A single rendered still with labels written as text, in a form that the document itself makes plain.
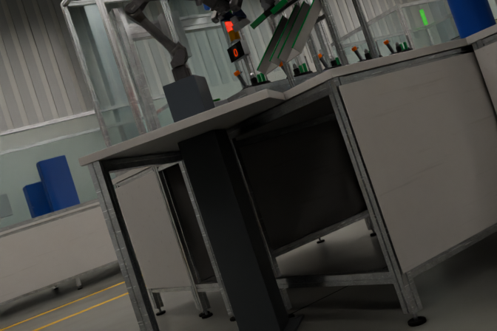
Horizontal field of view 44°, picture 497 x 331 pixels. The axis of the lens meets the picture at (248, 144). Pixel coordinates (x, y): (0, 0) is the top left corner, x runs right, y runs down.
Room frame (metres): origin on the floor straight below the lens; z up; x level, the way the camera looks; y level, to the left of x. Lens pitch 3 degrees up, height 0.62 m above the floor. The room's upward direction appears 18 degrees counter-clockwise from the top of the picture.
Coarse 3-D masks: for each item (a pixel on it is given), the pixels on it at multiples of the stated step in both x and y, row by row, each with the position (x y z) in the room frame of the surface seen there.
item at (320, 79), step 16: (432, 48) 2.24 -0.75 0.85; (448, 48) 2.29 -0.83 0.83; (352, 64) 2.00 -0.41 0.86; (368, 64) 2.04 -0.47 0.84; (384, 64) 2.08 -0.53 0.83; (320, 80) 1.99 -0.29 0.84; (288, 96) 2.14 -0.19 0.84; (304, 112) 3.03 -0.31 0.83; (320, 112) 3.45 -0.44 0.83; (272, 128) 3.40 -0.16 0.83
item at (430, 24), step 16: (416, 16) 7.36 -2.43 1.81; (432, 16) 7.49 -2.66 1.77; (448, 16) 7.64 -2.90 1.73; (496, 16) 8.09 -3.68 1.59; (384, 32) 7.53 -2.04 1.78; (400, 32) 7.32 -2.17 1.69; (416, 32) 7.31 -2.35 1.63; (432, 32) 7.45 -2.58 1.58; (448, 32) 7.59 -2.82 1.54; (384, 48) 7.61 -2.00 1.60; (416, 48) 7.27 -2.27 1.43
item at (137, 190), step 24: (144, 168) 3.28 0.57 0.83; (120, 192) 3.64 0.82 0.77; (144, 192) 3.37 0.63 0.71; (144, 216) 3.45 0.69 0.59; (168, 216) 3.21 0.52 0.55; (144, 240) 3.54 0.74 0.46; (168, 240) 3.28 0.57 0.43; (144, 264) 3.63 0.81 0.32; (168, 264) 3.36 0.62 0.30; (168, 288) 3.49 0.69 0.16
